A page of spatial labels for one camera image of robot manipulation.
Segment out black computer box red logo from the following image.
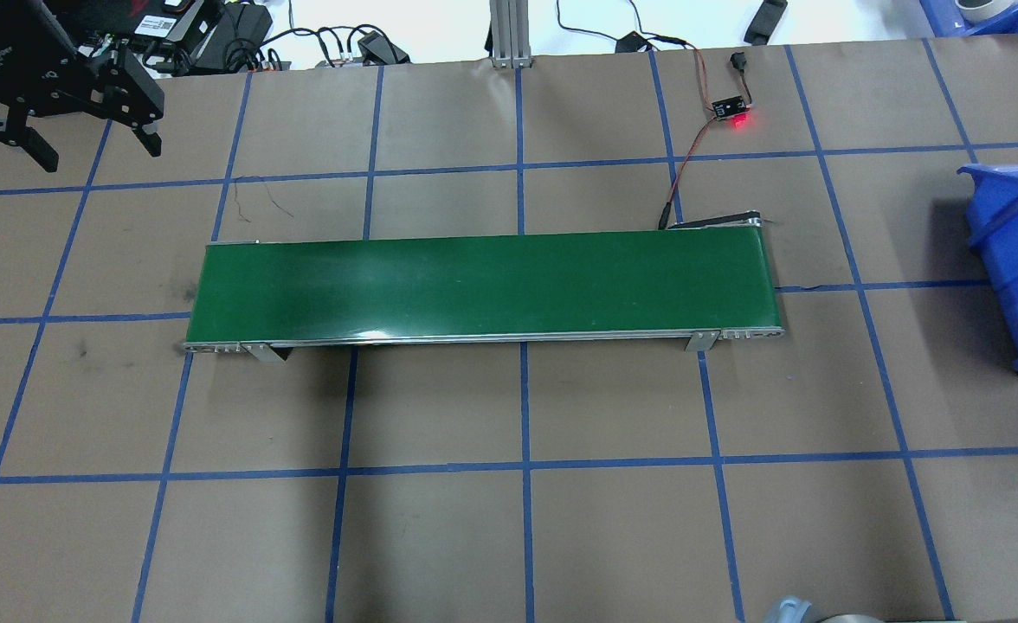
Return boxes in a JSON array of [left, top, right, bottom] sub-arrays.
[[128, 0, 216, 48]]

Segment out black power adapter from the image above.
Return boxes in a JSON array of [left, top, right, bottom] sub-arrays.
[[741, 0, 789, 47], [210, 4, 274, 55], [355, 30, 410, 66]]

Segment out white side table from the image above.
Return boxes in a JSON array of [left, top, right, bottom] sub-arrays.
[[284, 0, 934, 68]]

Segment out green conveyor belt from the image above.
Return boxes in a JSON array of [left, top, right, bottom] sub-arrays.
[[182, 215, 787, 364]]

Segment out small black LED circuit board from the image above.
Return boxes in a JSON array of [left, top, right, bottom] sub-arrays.
[[710, 97, 757, 135]]

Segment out white printed mug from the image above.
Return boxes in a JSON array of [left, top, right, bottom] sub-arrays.
[[955, 0, 1008, 24]]

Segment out blue plastic bin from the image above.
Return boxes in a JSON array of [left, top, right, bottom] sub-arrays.
[[957, 163, 1018, 379]]

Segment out aluminium profile post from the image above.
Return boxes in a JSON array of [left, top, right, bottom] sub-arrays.
[[489, 0, 533, 70]]

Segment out red black conveyor wire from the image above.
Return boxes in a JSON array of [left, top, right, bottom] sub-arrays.
[[658, 117, 722, 230]]

